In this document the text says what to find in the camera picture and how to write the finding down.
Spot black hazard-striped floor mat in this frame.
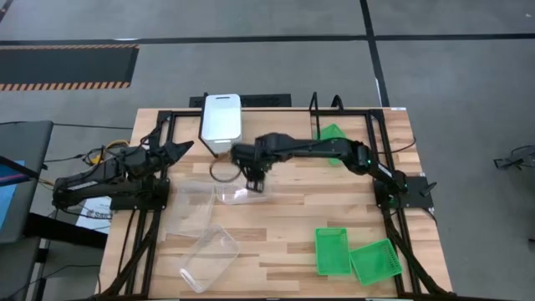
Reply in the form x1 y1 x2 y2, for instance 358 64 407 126
0 43 140 92

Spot blue sheet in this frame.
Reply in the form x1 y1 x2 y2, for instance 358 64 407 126
0 160 27 229

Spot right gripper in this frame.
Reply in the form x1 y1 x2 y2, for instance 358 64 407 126
230 141 273 194

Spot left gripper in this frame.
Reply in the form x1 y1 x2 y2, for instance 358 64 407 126
133 140 196 175

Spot black steel beam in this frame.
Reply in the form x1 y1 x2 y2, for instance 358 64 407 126
24 212 109 250

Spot yellow cable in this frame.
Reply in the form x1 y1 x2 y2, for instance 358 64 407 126
94 140 130 165

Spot thin brown ring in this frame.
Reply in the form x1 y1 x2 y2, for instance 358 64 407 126
208 155 242 184

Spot green plastic basket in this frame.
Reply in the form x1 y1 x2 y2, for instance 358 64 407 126
315 123 350 166
349 237 404 288
314 227 352 277

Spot white plastic basket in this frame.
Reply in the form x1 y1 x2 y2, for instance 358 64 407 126
201 93 243 143

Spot white printed paper sheet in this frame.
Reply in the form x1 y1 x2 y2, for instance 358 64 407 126
76 196 114 235

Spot black aluminium table frame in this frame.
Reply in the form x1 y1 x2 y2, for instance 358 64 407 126
95 109 455 300

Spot clear plastic basket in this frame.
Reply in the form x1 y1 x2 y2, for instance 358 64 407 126
215 183 272 207
165 180 217 238
178 224 242 293

